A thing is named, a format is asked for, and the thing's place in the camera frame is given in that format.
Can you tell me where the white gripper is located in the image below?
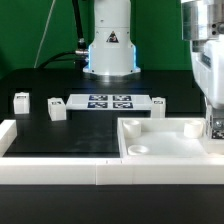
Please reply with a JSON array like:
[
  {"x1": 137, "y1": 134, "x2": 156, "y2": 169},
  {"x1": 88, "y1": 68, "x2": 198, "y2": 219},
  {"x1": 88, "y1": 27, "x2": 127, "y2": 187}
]
[{"x1": 181, "y1": 0, "x2": 224, "y2": 109}]

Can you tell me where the white U-shaped fence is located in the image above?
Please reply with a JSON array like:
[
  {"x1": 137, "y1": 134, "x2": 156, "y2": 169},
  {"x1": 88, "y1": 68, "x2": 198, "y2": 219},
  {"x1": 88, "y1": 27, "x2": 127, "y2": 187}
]
[{"x1": 0, "y1": 120, "x2": 224, "y2": 185}]

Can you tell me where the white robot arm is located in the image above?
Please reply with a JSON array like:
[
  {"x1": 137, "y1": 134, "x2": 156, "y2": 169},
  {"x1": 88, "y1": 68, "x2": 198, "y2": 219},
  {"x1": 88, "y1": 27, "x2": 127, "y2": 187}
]
[{"x1": 83, "y1": 0, "x2": 224, "y2": 132}]

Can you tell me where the white marker base plate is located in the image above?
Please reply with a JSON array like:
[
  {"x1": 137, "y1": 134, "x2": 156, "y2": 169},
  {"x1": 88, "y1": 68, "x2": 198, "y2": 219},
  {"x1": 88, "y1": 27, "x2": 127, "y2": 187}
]
[{"x1": 66, "y1": 94, "x2": 152, "y2": 111}]

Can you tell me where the white square tabletop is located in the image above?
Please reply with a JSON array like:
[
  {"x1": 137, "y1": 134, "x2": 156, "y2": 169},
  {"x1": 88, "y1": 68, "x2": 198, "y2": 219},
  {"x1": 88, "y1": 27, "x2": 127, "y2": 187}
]
[{"x1": 117, "y1": 118, "x2": 224, "y2": 158}]

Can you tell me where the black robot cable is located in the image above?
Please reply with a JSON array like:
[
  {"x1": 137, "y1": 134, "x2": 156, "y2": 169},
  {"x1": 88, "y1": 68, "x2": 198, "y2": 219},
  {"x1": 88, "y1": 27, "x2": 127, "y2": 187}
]
[{"x1": 37, "y1": 0, "x2": 90, "y2": 70}]

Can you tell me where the thin grey cable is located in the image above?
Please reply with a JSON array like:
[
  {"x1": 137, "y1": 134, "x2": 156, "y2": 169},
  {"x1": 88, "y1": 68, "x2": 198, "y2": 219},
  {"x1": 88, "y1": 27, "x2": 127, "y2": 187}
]
[{"x1": 33, "y1": 0, "x2": 57, "y2": 69}]

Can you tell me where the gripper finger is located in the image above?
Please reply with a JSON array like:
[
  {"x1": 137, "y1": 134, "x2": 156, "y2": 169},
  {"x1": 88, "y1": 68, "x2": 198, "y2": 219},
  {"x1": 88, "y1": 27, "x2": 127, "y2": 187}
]
[{"x1": 212, "y1": 108, "x2": 224, "y2": 132}]

